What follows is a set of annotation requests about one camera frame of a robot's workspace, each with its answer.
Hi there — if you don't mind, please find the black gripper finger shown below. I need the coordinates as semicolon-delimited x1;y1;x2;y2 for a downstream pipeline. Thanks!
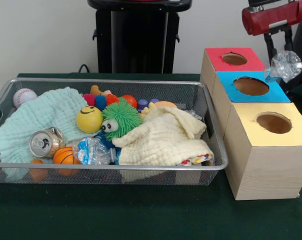
282;26;296;53
263;31;278;61

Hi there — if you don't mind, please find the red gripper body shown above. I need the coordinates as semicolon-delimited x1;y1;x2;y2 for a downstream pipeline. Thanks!
241;0;302;37

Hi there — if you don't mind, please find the crushed clear plastic bottle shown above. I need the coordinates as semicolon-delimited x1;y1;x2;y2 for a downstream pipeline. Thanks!
264;50;302;84
77;136;122;166

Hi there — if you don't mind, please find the wooden box with three holes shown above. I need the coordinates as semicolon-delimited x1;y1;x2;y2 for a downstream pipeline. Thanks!
199;47;302;201

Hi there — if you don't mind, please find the cream yellow waffle cloth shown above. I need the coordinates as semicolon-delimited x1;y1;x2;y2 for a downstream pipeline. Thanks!
112;106;215;167

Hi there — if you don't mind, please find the red orange ball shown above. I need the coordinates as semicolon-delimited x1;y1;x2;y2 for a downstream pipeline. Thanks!
121;94;138;109

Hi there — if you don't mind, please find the green spiky toy with eyes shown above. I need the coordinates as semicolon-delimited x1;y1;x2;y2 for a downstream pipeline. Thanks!
101;98;143;141

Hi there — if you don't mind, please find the colourful spiky caterpillar toy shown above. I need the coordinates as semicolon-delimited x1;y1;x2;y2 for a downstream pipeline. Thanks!
82;92;121;110

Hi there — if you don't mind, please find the yellow smiley ball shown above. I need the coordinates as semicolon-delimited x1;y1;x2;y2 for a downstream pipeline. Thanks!
76;105;104;133

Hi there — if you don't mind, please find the dark green table cloth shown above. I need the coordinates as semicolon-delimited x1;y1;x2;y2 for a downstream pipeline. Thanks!
0;72;302;240

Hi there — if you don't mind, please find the orange toy basketball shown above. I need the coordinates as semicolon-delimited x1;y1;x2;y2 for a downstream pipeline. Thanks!
52;146;81;166

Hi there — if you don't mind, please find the mint green waffle cloth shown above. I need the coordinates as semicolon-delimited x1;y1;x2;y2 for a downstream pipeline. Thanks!
0;86;89;182

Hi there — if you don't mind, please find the crushed silver can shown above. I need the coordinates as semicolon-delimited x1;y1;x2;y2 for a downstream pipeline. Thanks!
28;126;67;159

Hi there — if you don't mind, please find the white baseball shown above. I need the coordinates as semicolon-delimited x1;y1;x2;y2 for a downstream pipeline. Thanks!
12;88;38;109

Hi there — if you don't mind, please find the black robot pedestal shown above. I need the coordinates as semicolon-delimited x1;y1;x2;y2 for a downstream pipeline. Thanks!
87;0;193;74

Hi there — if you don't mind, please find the silver wire mesh bin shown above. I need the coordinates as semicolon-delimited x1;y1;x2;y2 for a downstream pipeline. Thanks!
0;77;229;186

